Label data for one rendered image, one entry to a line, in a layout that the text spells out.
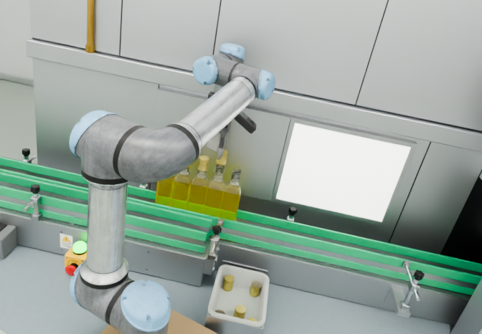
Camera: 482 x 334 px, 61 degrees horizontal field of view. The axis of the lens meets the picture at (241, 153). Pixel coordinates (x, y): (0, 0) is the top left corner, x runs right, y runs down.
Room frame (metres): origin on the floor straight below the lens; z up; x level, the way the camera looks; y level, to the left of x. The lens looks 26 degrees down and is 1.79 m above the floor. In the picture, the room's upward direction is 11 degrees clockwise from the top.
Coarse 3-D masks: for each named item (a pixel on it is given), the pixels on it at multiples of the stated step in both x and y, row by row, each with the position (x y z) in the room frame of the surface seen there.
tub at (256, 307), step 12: (240, 276) 1.08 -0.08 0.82; (252, 276) 1.08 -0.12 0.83; (264, 276) 1.08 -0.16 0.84; (216, 288) 0.98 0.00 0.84; (240, 288) 1.07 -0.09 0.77; (264, 288) 1.03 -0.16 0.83; (216, 300) 0.99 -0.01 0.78; (228, 300) 1.01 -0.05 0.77; (240, 300) 1.02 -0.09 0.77; (252, 300) 1.03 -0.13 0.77; (264, 300) 0.97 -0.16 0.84; (216, 312) 0.88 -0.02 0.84; (228, 312) 0.96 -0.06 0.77; (252, 312) 0.98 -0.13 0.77; (264, 312) 0.92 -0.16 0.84; (252, 324) 0.87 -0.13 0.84
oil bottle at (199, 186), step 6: (192, 180) 1.20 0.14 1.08; (198, 180) 1.20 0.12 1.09; (204, 180) 1.20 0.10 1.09; (192, 186) 1.19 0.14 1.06; (198, 186) 1.19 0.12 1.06; (204, 186) 1.19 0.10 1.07; (192, 192) 1.19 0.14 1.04; (198, 192) 1.19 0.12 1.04; (204, 192) 1.19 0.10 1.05; (192, 198) 1.19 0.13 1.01; (198, 198) 1.19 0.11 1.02; (204, 198) 1.19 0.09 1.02; (192, 204) 1.19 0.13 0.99; (198, 204) 1.19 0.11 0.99; (192, 210) 1.19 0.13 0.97; (198, 210) 1.19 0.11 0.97
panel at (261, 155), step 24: (168, 96) 1.35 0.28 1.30; (192, 96) 1.35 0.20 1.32; (168, 120) 1.35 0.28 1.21; (264, 120) 1.33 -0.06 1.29; (288, 120) 1.33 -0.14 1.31; (312, 120) 1.34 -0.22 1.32; (240, 144) 1.33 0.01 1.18; (264, 144) 1.33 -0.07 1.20; (288, 144) 1.33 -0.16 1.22; (408, 144) 1.31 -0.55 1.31; (192, 168) 1.34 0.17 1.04; (240, 168) 1.33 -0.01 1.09; (264, 168) 1.33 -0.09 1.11; (264, 192) 1.33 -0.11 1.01; (360, 216) 1.31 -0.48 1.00; (384, 216) 1.31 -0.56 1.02
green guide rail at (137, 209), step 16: (0, 176) 1.19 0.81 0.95; (16, 176) 1.19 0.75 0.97; (48, 192) 1.18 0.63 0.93; (64, 192) 1.18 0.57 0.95; (80, 192) 1.18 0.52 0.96; (128, 208) 1.17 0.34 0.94; (144, 208) 1.16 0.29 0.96; (160, 208) 1.17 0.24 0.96; (176, 224) 1.16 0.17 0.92; (192, 224) 1.16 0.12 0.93; (208, 224) 1.15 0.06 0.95
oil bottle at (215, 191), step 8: (208, 184) 1.20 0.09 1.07; (216, 184) 1.19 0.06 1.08; (224, 184) 1.21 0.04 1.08; (208, 192) 1.19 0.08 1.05; (216, 192) 1.19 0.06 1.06; (208, 200) 1.19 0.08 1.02; (216, 200) 1.19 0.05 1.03; (208, 208) 1.19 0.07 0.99; (216, 208) 1.19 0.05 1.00; (216, 216) 1.19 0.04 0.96
